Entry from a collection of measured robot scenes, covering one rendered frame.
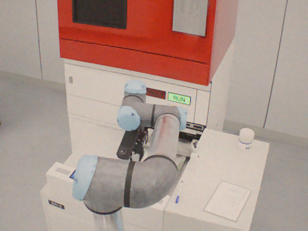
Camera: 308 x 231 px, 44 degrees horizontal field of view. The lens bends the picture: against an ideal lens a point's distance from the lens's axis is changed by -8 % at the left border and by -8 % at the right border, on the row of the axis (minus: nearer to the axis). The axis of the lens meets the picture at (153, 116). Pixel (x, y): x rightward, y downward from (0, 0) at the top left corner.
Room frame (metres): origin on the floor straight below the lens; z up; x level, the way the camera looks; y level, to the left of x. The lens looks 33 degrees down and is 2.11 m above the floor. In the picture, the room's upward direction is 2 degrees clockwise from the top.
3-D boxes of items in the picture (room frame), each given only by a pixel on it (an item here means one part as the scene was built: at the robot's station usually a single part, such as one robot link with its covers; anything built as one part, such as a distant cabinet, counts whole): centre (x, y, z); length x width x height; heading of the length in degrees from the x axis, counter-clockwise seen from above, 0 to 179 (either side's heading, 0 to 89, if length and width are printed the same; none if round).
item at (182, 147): (1.68, -0.05, 0.87); 0.36 x 0.08 x 0.03; 71
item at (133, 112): (1.11, 0.06, 1.40); 0.11 x 0.11 x 0.08; 84
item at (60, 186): (1.24, 0.19, 0.89); 0.55 x 0.09 x 0.14; 71
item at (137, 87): (1.21, 0.07, 1.41); 0.09 x 0.08 x 0.11; 174
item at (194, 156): (1.38, -0.19, 1.03); 0.06 x 0.04 x 0.13; 161
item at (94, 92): (1.84, 0.12, 1.02); 0.82 x 0.03 x 0.40; 71
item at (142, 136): (1.22, 0.06, 1.25); 0.09 x 0.08 x 0.12; 161
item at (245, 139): (1.53, -0.44, 1.01); 0.07 x 0.07 x 0.10
